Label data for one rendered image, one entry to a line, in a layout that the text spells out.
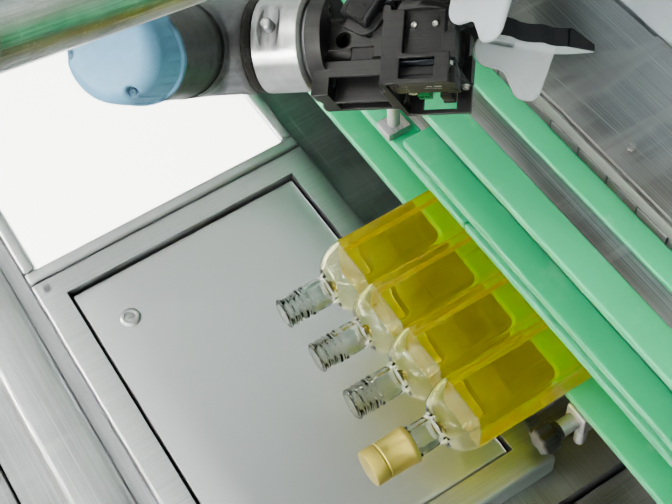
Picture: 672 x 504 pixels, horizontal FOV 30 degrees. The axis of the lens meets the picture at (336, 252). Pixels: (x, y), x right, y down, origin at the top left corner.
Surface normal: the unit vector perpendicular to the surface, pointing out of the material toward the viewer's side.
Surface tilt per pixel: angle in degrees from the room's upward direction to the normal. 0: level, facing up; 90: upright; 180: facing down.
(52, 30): 98
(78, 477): 90
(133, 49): 52
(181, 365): 90
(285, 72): 45
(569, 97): 90
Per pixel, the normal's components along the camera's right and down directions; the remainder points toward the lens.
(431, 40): -0.34, -0.23
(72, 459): -0.06, -0.56
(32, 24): 0.68, 0.54
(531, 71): 0.22, -0.12
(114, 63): -0.34, 0.17
